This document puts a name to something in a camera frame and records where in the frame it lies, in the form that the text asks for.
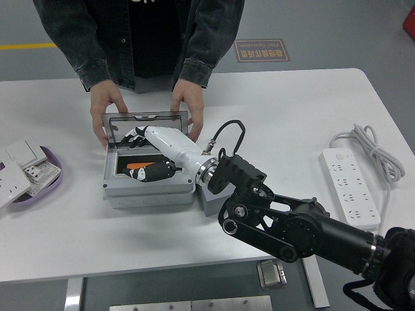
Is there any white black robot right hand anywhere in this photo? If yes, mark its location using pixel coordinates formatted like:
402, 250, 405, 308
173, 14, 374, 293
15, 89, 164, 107
119, 125, 217, 184

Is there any person's right hand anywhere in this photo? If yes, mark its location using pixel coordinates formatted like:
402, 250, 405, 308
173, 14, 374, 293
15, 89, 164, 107
89, 82, 129, 148

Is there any person's left hand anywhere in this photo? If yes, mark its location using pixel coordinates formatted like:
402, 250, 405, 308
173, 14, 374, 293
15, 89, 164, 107
170, 79, 205, 143

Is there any transparent hinged box lid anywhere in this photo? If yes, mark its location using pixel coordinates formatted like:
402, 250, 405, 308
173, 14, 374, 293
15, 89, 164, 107
102, 110, 190, 152

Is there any orange cylinder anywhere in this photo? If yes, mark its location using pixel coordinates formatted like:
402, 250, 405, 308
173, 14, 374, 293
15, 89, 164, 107
125, 161, 160, 171

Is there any grey electrical enclosure box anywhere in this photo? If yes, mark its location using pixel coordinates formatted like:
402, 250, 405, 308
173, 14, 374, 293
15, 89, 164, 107
102, 145, 197, 210

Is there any grey cube with round hole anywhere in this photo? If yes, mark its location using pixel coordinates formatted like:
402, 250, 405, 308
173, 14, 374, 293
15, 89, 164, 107
196, 186, 234, 217

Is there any person's torso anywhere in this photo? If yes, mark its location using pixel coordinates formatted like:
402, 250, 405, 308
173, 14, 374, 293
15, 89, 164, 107
93, 0, 195, 95

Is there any brown floor sign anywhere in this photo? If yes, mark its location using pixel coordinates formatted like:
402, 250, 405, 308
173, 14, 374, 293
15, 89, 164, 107
233, 38, 292, 63

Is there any purple oval tray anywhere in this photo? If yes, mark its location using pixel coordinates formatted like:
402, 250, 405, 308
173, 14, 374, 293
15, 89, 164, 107
6, 145, 63, 205

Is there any white socket module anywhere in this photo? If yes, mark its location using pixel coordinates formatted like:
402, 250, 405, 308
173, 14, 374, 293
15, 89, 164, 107
22, 161, 62, 196

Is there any yellow floor tape line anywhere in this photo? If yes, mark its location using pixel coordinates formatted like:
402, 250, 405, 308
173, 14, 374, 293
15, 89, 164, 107
0, 42, 58, 51

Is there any large white socket panel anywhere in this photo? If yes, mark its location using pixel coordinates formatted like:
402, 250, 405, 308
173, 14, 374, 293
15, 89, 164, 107
0, 157, 32, 210

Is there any silver metal block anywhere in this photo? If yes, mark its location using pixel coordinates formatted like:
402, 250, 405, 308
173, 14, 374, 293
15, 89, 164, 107
257, 260, 289, 289

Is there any white table leg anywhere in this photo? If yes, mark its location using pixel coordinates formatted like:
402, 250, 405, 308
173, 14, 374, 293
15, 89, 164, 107
64, 277, 84, 311
302, 257, 331, 308

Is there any red object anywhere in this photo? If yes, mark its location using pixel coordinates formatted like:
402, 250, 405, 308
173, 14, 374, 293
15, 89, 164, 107
401, 6, 415, 35

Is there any white switch plate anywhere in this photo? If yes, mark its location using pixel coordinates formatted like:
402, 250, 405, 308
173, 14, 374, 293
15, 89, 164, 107
5, 139, 48, 168

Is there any metal base plate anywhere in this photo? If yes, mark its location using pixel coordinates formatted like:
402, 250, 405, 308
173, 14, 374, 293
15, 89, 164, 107
109, 295, 273, 311

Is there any white power cord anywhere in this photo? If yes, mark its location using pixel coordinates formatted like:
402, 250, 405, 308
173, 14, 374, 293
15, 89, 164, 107
329, 122, 406, 231

